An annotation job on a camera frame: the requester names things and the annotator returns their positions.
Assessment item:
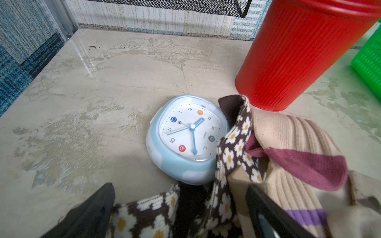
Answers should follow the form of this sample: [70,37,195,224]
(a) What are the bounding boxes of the brown daisy pattern sock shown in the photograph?
[106,95,258,238]

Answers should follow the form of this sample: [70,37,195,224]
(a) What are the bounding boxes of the red ribbed plastic cup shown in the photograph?
[235,1,381,112]

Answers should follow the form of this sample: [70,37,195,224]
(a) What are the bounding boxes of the light blue alarm clock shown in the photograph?
[146,95,230,185]

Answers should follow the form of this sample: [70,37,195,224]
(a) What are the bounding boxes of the green plastic basket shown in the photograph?
[351,27,381,102]

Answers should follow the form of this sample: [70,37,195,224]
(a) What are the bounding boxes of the black wire mesh shelf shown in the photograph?
[95,0,252,18]

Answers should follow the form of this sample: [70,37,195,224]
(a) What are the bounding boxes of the beige sock magenta purple stripes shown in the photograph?
[228,109,348,238]

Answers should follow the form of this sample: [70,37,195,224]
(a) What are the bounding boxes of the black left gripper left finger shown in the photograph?
[42,182,116,238]

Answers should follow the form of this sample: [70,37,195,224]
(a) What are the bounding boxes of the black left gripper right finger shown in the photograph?
[246,184,313,238]

